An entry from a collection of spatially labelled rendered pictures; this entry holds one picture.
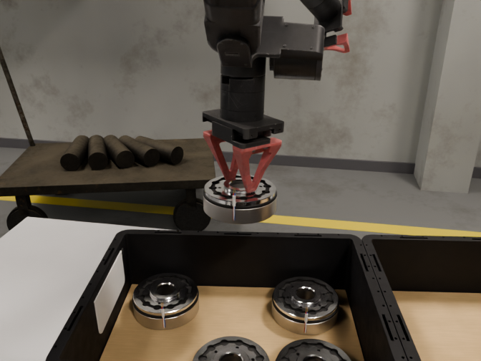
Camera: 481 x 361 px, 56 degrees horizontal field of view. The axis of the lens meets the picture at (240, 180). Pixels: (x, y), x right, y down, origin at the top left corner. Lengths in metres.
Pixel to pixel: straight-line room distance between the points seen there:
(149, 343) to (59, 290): 0.41
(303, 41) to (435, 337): 0.47
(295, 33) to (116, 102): 3.20
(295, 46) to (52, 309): 0.73
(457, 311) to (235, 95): 0.50
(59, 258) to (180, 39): 2.46
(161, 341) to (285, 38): 0.45
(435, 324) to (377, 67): 2.66
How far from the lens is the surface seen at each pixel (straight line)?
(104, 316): 0.70
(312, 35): 0.55
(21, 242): 1.29
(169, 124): 3.59
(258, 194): 0.62
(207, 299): 0.77
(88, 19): 3.67
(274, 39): 0.55
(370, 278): 0.67
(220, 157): 0.63
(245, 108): 0.57
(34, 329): 0.99
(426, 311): 0.81
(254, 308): 0.76
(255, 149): 0.57
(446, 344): 0.76
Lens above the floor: 1.31
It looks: 24 degrees down
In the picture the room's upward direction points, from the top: straight up
